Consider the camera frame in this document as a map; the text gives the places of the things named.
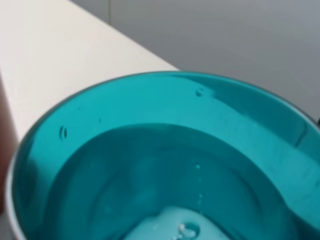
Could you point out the red plastic cup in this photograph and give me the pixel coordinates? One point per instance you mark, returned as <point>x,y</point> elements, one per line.
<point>8,141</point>

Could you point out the teal translucent plastic cup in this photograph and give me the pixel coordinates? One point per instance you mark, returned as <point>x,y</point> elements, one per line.
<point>167,156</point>

